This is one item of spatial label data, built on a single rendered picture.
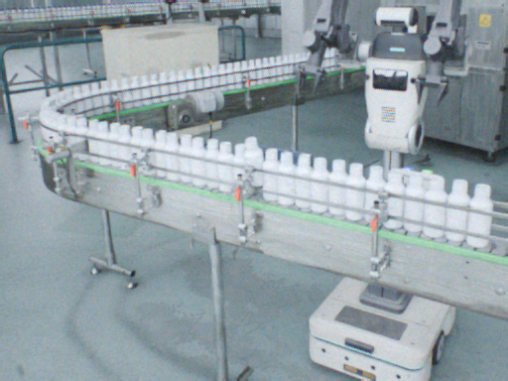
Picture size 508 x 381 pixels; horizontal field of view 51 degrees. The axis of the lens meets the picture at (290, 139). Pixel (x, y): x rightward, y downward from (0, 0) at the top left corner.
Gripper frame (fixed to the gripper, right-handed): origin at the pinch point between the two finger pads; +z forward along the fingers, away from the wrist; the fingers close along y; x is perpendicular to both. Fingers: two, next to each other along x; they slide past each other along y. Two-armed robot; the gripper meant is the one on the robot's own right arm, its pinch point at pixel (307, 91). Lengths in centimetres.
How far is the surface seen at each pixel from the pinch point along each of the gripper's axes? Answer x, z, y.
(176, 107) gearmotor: 65, 10, -106
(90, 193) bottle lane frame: -15, 60, -73
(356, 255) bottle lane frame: -25, 51, 41
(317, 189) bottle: -30, 35, 26
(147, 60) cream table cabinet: 240, -49, -291
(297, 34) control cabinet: 478, -173, -255
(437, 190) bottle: -34, 27, 60
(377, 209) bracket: -39, 36, 47
